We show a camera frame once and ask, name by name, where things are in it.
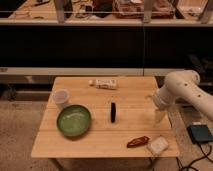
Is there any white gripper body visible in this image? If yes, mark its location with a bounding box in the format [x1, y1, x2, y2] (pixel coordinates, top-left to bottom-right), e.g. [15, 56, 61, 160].
[153, 89, 169, 110]

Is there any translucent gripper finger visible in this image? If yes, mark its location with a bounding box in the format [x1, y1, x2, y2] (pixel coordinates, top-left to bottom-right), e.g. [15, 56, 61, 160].
[154, 109, 165, 126]

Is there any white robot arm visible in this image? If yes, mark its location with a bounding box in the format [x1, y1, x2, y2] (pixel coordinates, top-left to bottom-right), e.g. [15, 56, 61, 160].
[153, 70, 213, 122]

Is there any black standing eraser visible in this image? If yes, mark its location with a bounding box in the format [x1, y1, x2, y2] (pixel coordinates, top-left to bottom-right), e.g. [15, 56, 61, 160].
[110, 102, 116, 123]

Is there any wooden table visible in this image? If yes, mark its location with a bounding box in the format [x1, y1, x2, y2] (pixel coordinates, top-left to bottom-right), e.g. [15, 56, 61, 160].
[31, 77, 179, 159]

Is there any black box on floor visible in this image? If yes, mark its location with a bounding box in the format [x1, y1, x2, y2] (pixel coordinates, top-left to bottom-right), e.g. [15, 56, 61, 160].
[187, 125, 213, 144]

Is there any white lying bottle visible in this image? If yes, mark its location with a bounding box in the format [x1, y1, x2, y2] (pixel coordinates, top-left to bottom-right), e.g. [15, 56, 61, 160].
[89, 79, 118, 90]

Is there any green bowl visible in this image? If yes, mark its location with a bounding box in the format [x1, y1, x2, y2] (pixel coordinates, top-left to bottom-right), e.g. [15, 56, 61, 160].
[56, 105, 92, 137]

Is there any translucent plastic cup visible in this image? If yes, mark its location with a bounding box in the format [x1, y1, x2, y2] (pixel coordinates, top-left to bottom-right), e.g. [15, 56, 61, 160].
[52, 89, 70, 110]

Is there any background shelf rack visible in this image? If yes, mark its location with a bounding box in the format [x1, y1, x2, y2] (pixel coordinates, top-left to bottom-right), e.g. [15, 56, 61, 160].
[0, 0, 213, 27]

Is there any black cable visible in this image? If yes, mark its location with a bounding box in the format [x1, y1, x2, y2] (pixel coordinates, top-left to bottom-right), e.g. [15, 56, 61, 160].
[175, 142, 213, 171]

